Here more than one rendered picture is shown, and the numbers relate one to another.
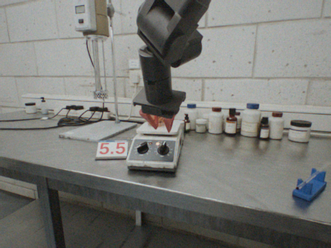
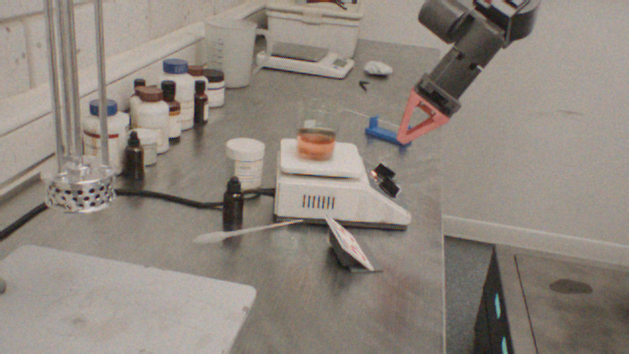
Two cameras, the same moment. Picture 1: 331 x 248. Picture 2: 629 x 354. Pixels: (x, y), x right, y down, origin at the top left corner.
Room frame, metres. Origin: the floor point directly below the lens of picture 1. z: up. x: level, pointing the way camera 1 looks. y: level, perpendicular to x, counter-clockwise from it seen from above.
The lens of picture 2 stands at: (0.84, 0.85, 1.17)
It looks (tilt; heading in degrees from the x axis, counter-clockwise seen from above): 24 degrees down; 257
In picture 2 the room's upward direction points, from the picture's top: 6 degrees clockwise
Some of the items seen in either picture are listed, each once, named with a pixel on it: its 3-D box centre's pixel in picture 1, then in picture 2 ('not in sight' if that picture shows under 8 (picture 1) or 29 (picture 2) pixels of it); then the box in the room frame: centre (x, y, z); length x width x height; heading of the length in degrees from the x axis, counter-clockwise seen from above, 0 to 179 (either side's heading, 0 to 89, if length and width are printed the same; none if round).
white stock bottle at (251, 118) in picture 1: (251, 119); (175, 93); (0.85, -0.35, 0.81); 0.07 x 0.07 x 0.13
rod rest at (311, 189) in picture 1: (311, 182); (388, 129); (0.42, -0.31, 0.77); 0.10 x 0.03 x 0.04; 130
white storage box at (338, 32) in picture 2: not in sight; (316, 23); (0.39, -1.22, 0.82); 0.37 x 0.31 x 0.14; 72
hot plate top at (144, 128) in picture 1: (159, 127); (319, 156); (0.64, 0.02, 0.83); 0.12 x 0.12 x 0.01; 81
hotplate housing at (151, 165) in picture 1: (158, 143); (333, 184); (0.61, 0.02, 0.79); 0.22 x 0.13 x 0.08; 171
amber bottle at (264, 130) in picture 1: (264, 127); (200, 101); (0.81, -0.38, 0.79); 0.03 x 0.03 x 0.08
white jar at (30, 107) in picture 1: (30, 107); not in sight; (1.38, 0.87, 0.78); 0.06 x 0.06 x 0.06
